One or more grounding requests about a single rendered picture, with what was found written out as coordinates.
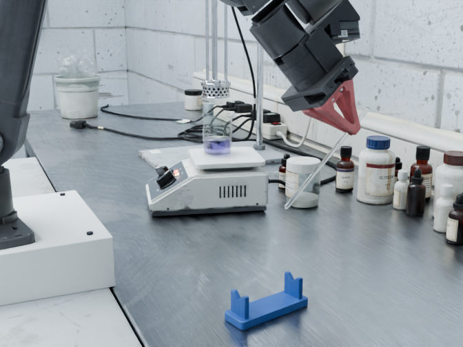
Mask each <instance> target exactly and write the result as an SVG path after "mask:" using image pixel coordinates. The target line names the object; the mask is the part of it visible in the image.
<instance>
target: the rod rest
mask: <svg viewBox="0 0 463 347"><path fill-rule="evenodd" d="M302 282H303V278H302V277H297V278H296V279H294V277H293V275H292V274H291V272H289V271H286V272H285V290H284V291H281V292H279V293H275V294H273V295H269V296H267V297H264V298H261V299H258V300H256V301H253V302H250V303H249V297H248V296H247V295H245V296H242V297H240V295H239V293H238V291H237V290H236V289H232V290H231V309H230V310H228V311H225V321H227V322H229V323H230V324H232V325H233V326H235V327H237V328H238V329H240V330H247V329H248V328H251V327H254V326H257V325H259V324H262V323H265V322H268V321H269V320H272V319H275V318H277V317H280V316H283V315H286V314H287V313H291V312H293V311H296V310H298V309H300V308H304V307H306V306H307V305H308V298H307V297H305V296H304V295H302Z"/></svg>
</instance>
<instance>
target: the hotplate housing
mask: <svg viewBox="0 0 463 347"><path fill-rule="evenodd" d="M182 163H183V166H184V168H185V170H186V172H187V175H188V178H187V179H186V180H184V181H182V182H180V183H179V184H177V185H176V186H174V187H172V188H171V189H169V190H168V191H166V192H165V193H162V194H161V195H159V196H158V197H156V198H155V199H153V200H151V198H150V191H149V187H148V184H147V185H146V192H147V200H148V205H149V208H150V211H151V214H152V216H165V215H189V214H202V213H225V212H238V211H262V210H266V209H267V207H266V206H265V205H266V204H268V185H269V183H270V179H269V174H268V173H267V172H266V171H265V170H264V169H263V168H262V167H238V168H222V169H197V168H195V167H194V165H193V163H192V161H191V159H190V158H187V159H186V160H182Z"/></svg>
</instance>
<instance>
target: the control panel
mask: <svg viewBox="0 0 463 347"><path fill-rule="evenodd" d="M169 169H173V175H174V177H175V178H176V181H175V183H173V184H172V185H170V186H169V187H167V188H165V189H160V188H159V186H158V184H157V182H156V180H157V178H158V175H157V176H156V177H154V178H153V179H151V180H149V181H148V182H147V183H148V187H149V191H150V198H151V200H153V199H155V198H156V197H158V196H159V195H161V194H162V193H165V192H166V191H168V190H169V189H171V188H172V187H174V186H176V185H177V184H179V183H180V182H182V181H184V180H186V179H187V178H188V175H187V172H186V170H185V168H184V166H183V163H182V161H180V162H179V163H177V164H175V165H174V166H172V167H170V168H169ZM176 170H178V171H177V172H175V173H174V171H176ZM177 173H179V174H178V175H177V176H175V174H177Z"/></svg>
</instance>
